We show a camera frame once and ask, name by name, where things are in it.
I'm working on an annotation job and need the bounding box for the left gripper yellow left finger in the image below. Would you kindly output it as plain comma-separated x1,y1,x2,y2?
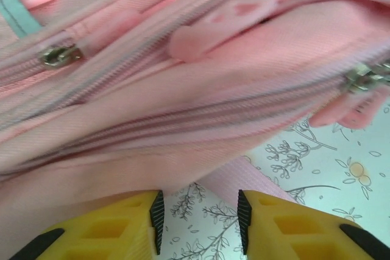
16,189,165,260

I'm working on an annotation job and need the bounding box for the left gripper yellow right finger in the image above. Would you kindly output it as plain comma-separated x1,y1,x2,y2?
237,189,390,260

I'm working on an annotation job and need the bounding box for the floral tablecloth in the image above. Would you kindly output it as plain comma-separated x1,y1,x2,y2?
161,101,390,260

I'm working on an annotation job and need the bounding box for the pink backpack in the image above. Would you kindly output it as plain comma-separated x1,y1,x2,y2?
0,0,390,260

